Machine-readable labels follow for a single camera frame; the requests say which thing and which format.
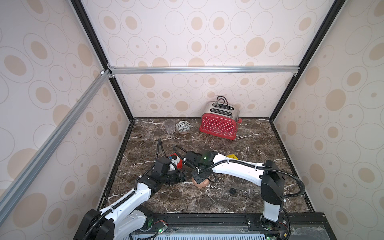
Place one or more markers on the aluminium frame rail left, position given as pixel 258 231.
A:
pixel 29 173

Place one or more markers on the aluminium frame rail back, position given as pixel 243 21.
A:
pixel 202 70

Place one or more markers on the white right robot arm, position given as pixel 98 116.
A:
pixel 266 175

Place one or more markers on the yellow piggy bank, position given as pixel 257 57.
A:
pixel 232 156

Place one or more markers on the floral patterned bowl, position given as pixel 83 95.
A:
pixel 183 127

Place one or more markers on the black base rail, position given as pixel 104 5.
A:
pixel 291 226

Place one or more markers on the aluminium frame rail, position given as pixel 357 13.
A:
pixel 29 173
pixel 202 70

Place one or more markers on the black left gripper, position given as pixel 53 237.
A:
pixel 180 178

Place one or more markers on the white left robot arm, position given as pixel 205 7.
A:
pixel 127 214

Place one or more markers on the red polka dot toaster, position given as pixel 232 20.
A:
pixel 220 119

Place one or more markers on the clear drinking glass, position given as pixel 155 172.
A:
pixel 170 126

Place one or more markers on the pink piggy bank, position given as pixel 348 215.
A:
pixel 202 184

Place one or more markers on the red piggy bank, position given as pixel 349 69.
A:
pixel 177 160

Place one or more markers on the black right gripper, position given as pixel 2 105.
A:
pixel 196 174

